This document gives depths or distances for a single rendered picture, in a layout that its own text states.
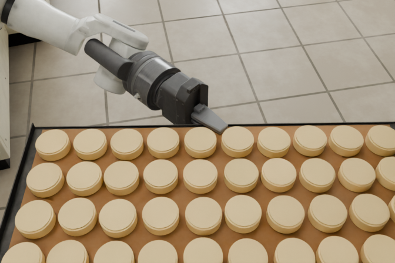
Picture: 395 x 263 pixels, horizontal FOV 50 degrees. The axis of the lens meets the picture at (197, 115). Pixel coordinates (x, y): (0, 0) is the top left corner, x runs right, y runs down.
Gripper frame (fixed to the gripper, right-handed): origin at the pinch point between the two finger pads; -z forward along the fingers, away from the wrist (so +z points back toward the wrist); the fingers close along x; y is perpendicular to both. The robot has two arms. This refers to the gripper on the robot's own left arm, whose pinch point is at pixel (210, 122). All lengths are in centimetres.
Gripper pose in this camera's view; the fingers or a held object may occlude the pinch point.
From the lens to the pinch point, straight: 70.0
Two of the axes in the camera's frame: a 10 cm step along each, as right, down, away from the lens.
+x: 0.0, -6.6, -7.5
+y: 7.0, -5.4, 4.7
